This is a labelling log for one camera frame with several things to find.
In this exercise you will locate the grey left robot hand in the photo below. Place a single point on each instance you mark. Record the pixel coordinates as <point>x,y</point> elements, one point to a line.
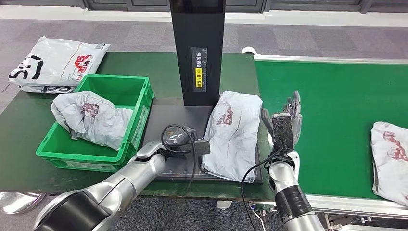
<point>180,138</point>

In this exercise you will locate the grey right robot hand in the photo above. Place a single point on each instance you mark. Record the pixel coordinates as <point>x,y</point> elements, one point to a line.
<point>297,124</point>

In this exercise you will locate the grey parcel bag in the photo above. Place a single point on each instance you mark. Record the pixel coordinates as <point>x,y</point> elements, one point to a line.
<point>390,159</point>
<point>94,124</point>
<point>232,140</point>

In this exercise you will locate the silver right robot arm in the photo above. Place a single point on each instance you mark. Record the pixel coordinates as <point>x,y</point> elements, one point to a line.
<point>290,197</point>

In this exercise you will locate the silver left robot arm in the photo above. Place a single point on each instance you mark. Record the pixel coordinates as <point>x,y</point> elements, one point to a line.
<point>121,185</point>

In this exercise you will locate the black inbound scanner machine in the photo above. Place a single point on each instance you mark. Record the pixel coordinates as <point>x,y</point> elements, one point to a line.
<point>178,114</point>

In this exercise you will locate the green conveyor belt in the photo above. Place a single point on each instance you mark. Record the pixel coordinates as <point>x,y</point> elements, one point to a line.
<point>334,111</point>

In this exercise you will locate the white conveyor end roller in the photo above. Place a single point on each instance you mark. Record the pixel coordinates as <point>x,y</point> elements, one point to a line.
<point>248,50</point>

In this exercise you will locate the green plastic crate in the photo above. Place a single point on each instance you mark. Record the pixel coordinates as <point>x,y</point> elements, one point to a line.
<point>127,87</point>

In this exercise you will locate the white table foot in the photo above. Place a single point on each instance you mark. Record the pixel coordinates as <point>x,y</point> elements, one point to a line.
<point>224,204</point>

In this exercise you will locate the white bag black red print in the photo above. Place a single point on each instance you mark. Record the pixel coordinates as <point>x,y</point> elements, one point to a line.
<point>55,60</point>

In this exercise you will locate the shiny silver round base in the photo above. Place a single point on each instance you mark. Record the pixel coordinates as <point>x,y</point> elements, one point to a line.
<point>19,202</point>

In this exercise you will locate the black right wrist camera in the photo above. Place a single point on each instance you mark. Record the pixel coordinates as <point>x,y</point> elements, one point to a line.
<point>283,130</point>

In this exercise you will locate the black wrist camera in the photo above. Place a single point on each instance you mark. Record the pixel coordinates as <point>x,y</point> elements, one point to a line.
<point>283,130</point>
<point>202,147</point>

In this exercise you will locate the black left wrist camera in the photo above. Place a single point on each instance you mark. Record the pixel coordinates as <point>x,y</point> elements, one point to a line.
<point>202,147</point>

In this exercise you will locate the aluminium conveyor frame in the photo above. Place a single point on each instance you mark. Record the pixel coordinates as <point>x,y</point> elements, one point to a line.
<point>318,59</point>

